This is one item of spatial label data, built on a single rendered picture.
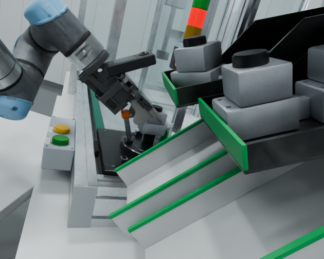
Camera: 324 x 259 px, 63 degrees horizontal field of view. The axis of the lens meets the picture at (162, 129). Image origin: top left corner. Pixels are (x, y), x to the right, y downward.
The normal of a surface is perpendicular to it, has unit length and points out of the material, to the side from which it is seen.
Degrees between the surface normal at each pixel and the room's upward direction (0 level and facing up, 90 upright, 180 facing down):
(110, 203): 90
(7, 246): 0
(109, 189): 90
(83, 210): 90
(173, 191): 90
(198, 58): 108
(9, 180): 0
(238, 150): 115
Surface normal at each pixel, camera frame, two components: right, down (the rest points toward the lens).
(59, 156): 0.27, 0.39
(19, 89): 0.79, 0.51
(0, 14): -0.18, 0.29
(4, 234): 0.25, -0.91
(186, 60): -0.64, 0.40
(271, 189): -0.51, -0.78
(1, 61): 0.93, 0.31
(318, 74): -0.98, 0.21
